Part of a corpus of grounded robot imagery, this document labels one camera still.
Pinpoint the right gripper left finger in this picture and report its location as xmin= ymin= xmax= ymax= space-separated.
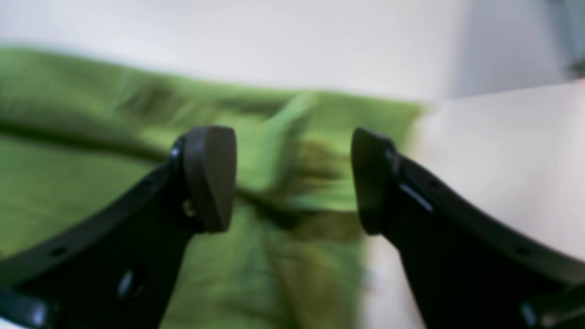
xmin=1 ymin=126 xmax=237 ymax=329

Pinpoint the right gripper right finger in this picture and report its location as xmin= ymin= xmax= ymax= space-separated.
xmin=351 ymin=128 xmax=585 ymax=329

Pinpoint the green T-shirt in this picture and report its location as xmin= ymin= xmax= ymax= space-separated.
xmin=0 ymin=48 xmax=421 ymax=329

